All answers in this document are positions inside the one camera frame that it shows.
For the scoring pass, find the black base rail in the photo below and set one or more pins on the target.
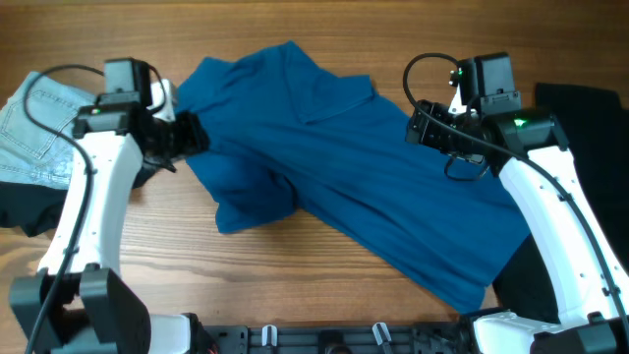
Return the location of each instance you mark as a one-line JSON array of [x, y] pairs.
[[423, 338]]

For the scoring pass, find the folded black printed garment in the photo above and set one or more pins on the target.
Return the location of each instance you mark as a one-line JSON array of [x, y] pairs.
[[32, 197]]

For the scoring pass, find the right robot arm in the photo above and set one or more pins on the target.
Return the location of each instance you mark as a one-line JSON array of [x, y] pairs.
[[528, 151]]

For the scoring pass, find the blue polo shirt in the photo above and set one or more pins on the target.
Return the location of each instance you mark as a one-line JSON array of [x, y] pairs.
[[286, 134]]

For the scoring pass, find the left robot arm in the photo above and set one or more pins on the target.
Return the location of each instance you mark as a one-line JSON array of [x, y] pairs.
[[77, 302]]

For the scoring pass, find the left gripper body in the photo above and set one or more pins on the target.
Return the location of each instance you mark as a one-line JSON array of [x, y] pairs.
[[174, 139]]

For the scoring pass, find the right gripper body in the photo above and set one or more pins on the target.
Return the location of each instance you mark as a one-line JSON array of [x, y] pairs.
[[440, 138]]

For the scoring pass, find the folded light blue jeans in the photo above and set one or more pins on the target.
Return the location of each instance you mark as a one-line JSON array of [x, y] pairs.
[[30, 155]]

